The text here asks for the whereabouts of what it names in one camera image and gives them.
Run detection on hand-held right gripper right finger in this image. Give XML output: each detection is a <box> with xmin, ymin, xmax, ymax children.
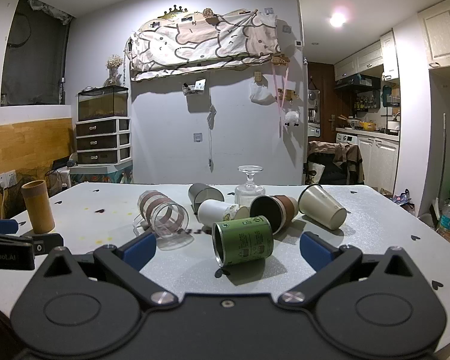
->
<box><xmin>278</xmin><ymin>231</ymin><xmax>423</xmax><ymax>307</ymax></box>

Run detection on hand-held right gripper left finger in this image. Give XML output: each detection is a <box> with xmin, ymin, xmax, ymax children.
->
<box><xmin>40</xmin><ymin>230</ymin><xmax>179</xmax><ymax>307</ymax></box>

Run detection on green tin cup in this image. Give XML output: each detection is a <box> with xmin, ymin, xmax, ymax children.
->
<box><xmin>212</xmin><ymin>215</ymin><xmax>274</xmax><ymax>268</ymax></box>

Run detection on brown cardboard tube cup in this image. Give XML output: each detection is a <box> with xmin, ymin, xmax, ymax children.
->
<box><xmin>21</xmin><ymin>179</ymin><xmax>56</xmax><ymax>235</ymax></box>

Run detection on striped clear glass cup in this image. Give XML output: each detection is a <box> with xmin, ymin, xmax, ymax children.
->
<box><xmin>136</xmin><ymin>190</ymin><xmax>190</xmax><ymax>242</ymax></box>

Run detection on cream paper cup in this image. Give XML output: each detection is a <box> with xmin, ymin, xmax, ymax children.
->
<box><xmin>298</xmin><ymin>184</ymin><xmax>348</xmax><ymax>231</ymax></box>

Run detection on brown and black cup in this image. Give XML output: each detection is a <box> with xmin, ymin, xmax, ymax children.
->
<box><xmin>249</xmin><ymin>194</ymin><xmax>299</xmax><ymax>233</ymax></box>

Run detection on grey metal cup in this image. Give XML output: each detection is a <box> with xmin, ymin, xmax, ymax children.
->
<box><xmin>187</xmin><ymin>182</ymin><xmax>225</xmax><ymax>213</ymax></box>

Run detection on white paper cup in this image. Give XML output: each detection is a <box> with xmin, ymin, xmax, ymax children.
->
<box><xmin>197</xmin><ymin>199</ymin><xmax>250</xmax><ymax>230</ymax></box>

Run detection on patterned low cabinet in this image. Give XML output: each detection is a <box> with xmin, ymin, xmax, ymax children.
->
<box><xmin>69</xmin><ymin>163</ymin><xmax>134</xmax><ymax>187</ymax></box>

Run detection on chair with draped clothes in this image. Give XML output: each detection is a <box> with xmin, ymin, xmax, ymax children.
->
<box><xmin>305</xmin><ymin>140</ymin><xmax>365</xmax><ymax>186</ymax></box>

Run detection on clear ribbed glass goblet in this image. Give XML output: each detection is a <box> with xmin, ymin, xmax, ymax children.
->
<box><xmin>234</xmin><ymin>165</ymin><xmax>266</xmax><ymax>205</ymax></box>

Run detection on white drawer unit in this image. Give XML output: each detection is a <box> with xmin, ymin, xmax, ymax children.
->
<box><xmin>74</xmin><ymin>116</ymin><xmax>132</xmax><ymax>166</ymax></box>

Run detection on clear plastic water bottle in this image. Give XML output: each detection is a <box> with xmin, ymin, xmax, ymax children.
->
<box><xmin>436</xmin><ymin>198</ymin><xmax>450</xmax><ymax>241</ymax></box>

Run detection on glass fish tank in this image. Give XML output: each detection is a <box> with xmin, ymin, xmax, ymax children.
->
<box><xmin>77</xmin><ymin>85</ymin><xmax>130</xmax><ymax>122</ymax></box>

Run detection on brown wooden door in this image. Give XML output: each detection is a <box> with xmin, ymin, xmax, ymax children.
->
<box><xmin>307</xmin><ymin>61</ymin><xmax>338</xmax><ymax>144</ymax></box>

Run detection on white hanging plastic bag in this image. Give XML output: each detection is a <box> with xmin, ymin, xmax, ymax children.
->
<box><xmin>249</xmin><ymin>81</ymin><xmax>275</xmax><ymax>104</ymax></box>

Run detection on dark window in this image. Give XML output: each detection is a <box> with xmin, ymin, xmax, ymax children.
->
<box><xmin>0</xmin><ymin>0</ymin><xmax>74</xmax><ymax>107</ymax></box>

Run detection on vase of dried flowers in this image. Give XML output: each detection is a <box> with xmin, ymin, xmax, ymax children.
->
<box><xmin>103</xmin><ymin>54</ymin><xmax>124</xmax><ymax>88</ymax></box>

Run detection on white upper kitchen cabinets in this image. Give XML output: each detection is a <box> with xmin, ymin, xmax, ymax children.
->
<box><xmin>334</xmin><ymin>29</ymin><xmax>400</xmax><ymax>82</ymax></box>

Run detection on printed blanket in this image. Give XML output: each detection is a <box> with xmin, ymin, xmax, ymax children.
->
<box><xmin>128</xmin><ymin>7</ymin><xmax>283</xmax><ymax>82</ymax></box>

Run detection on gold crown ornament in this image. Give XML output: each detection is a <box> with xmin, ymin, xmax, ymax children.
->
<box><xmin>157</xmin><ymin>5</ymin><xmax>188</xmax><ymax>20</ymax></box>

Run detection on white wall socket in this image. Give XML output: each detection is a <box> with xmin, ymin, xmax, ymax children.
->
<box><xmin>0</xmin><ymin>170</ymin><xmax>18</xmax><ymax>190</ymax></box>

